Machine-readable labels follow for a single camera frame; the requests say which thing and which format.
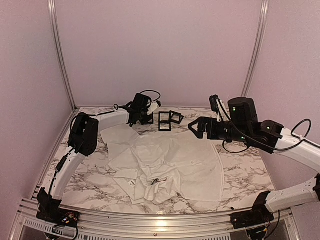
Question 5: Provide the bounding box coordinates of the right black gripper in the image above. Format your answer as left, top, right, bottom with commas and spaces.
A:
188, 116, 251, 144

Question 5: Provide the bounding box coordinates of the white button shirt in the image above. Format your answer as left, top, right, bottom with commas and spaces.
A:
101, 125, 224, 205

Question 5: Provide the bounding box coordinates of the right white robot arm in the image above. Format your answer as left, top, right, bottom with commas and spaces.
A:
188, 95, 320, 224

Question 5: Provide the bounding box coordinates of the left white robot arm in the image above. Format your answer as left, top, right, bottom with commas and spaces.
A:
37, 92, 162, 223

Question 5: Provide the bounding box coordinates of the red round brooch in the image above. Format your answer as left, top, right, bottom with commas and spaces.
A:
151, 178, 166, 185

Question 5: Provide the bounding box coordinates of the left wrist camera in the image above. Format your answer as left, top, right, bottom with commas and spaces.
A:
147, 100, 162, 116

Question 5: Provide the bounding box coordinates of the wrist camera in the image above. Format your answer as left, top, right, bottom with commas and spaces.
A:
209, 94, 224, 122
147, 100, 162, 116

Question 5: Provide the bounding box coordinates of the black display frame left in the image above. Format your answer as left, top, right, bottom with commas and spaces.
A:
140, 112, 154, 125

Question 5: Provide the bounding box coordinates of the black display frame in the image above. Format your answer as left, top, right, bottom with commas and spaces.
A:
140, 112, 154, 125
169, 110, 184, 125
158, 111, 172, 132

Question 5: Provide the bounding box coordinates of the black display frame right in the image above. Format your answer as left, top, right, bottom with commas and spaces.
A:
169, 110, 184, 125

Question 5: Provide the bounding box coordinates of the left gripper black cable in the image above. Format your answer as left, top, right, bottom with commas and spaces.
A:
138, 89, 162, 102

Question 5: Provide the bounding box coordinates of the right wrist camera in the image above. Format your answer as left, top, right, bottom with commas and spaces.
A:
209, 94, 224, 122

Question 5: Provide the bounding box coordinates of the black display frame middle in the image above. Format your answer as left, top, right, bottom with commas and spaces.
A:
158, 111, 172, 132

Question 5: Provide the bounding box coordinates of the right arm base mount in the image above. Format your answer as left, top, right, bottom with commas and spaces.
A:
230, 190, 275, 229

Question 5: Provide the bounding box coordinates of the aluminium front rail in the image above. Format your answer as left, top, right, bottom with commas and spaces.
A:
8, 198, 302, 240

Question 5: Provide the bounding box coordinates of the right aluminium corner post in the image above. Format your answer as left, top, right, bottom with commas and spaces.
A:
241, 0, 270, 97

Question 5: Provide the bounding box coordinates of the aluminium corner post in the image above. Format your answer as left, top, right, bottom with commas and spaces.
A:
241, 0, 270, 97
47, 0, 77, 111

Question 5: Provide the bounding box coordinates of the left aluminium corner post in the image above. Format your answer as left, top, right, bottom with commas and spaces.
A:
47, 0, 77, 111

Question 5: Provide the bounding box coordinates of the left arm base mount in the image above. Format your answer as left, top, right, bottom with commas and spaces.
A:
36, 187, 80, 228

